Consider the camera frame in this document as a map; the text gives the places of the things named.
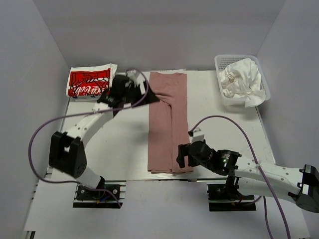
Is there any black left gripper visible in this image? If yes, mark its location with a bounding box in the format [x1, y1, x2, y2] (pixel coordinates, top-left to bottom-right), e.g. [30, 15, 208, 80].
[122, 81, 160, 109]

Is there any pink printed t shirt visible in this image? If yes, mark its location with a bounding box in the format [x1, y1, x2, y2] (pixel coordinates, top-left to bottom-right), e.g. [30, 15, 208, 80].
[148, 72, 193, 174]

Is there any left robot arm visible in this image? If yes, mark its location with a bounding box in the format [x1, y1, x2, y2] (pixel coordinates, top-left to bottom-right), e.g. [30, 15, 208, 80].
[49, 74, 159, 199]

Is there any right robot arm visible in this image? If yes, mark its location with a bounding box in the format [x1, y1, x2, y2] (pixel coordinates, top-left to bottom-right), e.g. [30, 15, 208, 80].
[176, 141, 319, 213]

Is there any folded red white t shirt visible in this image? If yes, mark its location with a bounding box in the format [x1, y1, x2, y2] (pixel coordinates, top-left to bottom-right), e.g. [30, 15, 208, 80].
[66, 64, 118, 100]

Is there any white perforated plastic basket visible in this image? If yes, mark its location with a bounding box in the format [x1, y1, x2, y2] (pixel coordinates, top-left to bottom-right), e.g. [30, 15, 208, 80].
[214, 55, 271, 107]

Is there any white crumpled t shirt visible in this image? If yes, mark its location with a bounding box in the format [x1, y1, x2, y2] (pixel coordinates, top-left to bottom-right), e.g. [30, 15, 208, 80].
[219, 58, 266, 108]

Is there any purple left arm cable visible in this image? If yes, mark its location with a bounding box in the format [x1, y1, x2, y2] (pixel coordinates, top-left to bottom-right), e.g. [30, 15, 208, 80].
[28, 68, 150, 209]

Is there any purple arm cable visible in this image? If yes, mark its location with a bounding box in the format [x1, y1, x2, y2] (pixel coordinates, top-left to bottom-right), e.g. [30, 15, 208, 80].
[28, 68, 150, 209]
[189, 116, 292, 239]

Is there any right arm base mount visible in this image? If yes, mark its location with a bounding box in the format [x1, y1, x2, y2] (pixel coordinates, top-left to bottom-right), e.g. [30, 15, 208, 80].
[206, 182, 256, 212]

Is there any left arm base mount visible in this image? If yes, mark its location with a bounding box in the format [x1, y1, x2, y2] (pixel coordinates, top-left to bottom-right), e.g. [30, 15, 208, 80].
[73, 182, 127, 209]

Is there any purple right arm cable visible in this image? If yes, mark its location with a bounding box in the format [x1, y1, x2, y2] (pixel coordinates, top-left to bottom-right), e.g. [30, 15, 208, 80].
[189, 116, 292, 239]

